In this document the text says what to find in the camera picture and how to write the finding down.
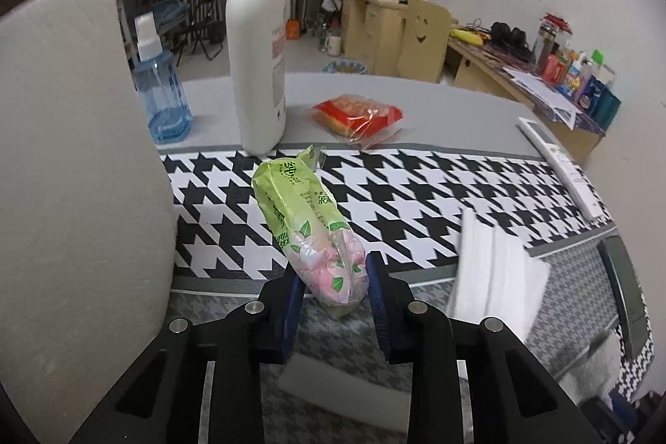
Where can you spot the white tissues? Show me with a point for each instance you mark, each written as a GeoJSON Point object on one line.
{"type": "Point", "coordinates": [489, 267]}

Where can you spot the wooden desk with drawers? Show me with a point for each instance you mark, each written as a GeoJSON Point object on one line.
{"type": "Point", "coordinates": [374, 33]}

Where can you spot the green tissue packet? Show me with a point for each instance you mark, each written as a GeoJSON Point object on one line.
{"type": "Point", "coordinates": [302, 215]}

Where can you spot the group of toiletry bottles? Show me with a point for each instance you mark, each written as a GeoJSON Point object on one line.
{"type": "Point", "coordinates": [577, 74]}

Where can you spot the black headphones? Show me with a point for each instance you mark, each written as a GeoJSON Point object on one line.
{"type": "Point", "coordinates": [512, 39]}

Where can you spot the wooden desk with patterned cloth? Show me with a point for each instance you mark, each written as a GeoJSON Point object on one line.
{"type": "Point", "coordinates": [484, 74]}

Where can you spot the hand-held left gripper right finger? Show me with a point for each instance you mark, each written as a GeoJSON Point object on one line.
{"type": "Point", "coordinates": [380, 314]}

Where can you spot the white foam box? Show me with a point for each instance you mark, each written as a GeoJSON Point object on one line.
{"type": "Point", "coordinates": [78, 189]}

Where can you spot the wooden smiley chair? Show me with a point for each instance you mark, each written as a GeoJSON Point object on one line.
{"type": "Point", "coordinates": [424, 38]}

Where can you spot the red snack packet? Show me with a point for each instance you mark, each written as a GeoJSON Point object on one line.
{"type": "Point", "coordinates": [354, 113]}

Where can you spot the blue checked bedding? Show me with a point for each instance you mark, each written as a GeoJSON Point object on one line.
{"type": "Point", "coordinates": [171, 12]}

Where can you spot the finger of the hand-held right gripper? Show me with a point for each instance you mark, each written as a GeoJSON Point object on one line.
{"type": "Point", "coordinates": [624, 293]}

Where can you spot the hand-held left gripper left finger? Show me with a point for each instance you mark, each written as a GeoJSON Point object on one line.
{"type": "Point", "coordinates": [289, 319]}

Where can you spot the blue spray bottle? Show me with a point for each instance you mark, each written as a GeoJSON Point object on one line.
{"type": "Point", "coordinates": [164, 100]}

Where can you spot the black folding chair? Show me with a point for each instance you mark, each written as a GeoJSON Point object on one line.
{"type": "Point", "coordinates": [203, 22]}

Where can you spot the orange floor box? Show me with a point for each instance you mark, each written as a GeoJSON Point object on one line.
{"type": "Point", "coordinates": [293, 30]}

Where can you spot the grey sock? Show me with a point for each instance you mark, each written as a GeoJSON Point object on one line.
{"type": "Point", "coordinates": [596, 363]}

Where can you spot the yellow pouch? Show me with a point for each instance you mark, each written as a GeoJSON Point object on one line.
{"type": "Point", "coordinates": [464, 35]}

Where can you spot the houndstooth table mat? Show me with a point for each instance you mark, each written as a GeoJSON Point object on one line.
{"type": "Point", "coordinates": [416, 194]}

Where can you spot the blue floor basin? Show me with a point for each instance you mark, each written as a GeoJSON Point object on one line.
{"type": "Point", "coordinates": [344, 68]}

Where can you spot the white red-pump lotion bottle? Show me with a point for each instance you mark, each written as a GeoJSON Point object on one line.
{"type": "Point", "coordinates": [257, 59]}

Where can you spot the white remote control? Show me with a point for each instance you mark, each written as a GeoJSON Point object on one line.
{"type": "Point", "coordinates": [562, 163]}

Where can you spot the white paper sheets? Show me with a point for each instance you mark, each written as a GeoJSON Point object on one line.
{"type": "Point", "coordinates": [541, 93]}

